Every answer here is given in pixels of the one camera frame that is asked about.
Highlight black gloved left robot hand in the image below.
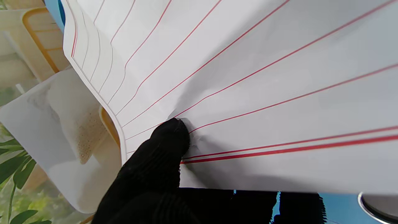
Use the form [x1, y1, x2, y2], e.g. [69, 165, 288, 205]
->
[91, 118, 327, 224]

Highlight red lined paper sheet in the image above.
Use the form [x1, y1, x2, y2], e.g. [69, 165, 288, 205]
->
[61, 0, 398, 195]

